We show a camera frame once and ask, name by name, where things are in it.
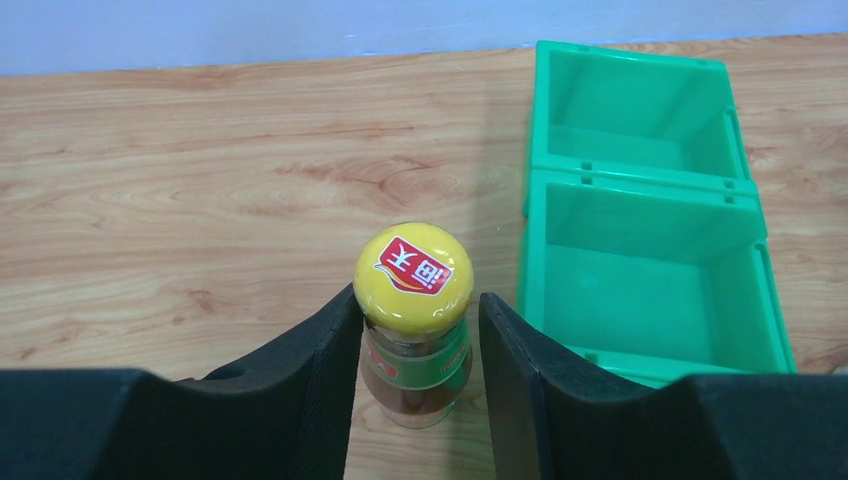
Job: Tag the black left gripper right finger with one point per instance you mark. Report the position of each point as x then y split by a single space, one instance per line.
555 415

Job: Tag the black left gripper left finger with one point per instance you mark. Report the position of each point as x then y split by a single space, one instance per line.
282 411

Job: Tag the yellow cap sauce bottle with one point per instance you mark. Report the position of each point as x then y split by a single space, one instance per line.
413 282

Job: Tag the green plastic triple bin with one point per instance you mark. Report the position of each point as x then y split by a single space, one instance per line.
645 244

